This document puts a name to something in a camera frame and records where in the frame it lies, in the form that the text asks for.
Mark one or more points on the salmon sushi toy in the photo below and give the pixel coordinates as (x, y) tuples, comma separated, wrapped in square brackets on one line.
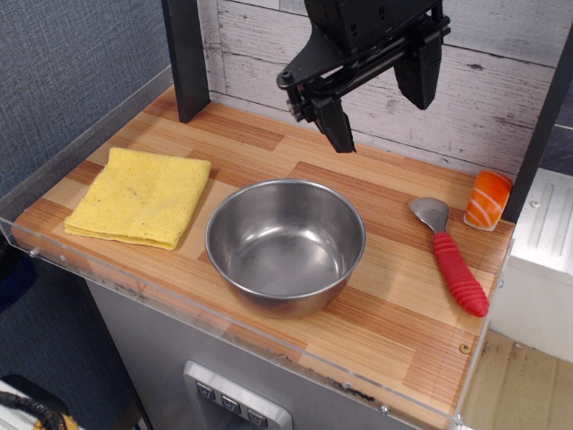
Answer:
[(488, 199)]

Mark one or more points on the black vertical post left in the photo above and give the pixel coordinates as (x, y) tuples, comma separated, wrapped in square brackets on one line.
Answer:
[(184, 40)]

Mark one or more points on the yellow folded cloth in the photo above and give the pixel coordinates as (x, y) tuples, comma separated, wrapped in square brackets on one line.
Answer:
[(141, 198)]

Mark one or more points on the white aluminium side frame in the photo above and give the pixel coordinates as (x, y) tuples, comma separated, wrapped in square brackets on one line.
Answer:
[(543, 234)]

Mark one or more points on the black vertical post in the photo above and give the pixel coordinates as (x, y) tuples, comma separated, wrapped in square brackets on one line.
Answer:
[(542, 133), (184, 40)]

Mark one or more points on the black vertical post right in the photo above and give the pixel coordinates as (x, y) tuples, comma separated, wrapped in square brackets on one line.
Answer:
[(542, 133)]

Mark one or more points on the clear acrylic table guard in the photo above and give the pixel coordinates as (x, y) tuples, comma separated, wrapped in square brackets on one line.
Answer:
[(388, 346)]

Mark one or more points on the red handled metal spoon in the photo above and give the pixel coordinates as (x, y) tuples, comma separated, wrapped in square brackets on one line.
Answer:
[(462, 284)]

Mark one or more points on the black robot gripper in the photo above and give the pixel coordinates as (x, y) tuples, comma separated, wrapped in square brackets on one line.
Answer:
[(352, 42)]

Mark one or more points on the grey button control panel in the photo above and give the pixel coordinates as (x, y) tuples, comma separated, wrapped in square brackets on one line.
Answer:
[(224, 404)]

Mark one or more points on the stainless steel bowl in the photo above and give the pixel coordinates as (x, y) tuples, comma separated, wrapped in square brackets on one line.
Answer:
[(285, 247)]

